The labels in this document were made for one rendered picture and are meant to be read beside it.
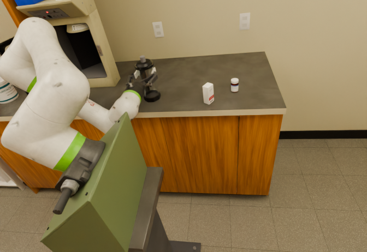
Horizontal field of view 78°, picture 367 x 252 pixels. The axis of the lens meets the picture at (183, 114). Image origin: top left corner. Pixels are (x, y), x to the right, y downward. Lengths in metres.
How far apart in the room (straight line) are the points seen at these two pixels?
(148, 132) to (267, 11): 1.14
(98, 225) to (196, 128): 0.84
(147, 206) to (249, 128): 0.74
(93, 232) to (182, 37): 1.45
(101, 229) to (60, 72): 0.42
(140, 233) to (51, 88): 0.53
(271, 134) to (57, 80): 1.12
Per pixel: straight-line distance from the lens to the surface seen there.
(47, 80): 0.66
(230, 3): 1.74
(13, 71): 1.07
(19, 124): 0.71
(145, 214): 0.88
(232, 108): 1.23
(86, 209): 0.63
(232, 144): 1.43
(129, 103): 0.98
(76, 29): 1.57
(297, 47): 1.93
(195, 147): 1.46
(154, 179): 0.95
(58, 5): 1.42
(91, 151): 0.73
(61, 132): 0.72
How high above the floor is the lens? 1.68
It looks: 38 degrees down
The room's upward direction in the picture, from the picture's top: 9 degrees counter-clockwise
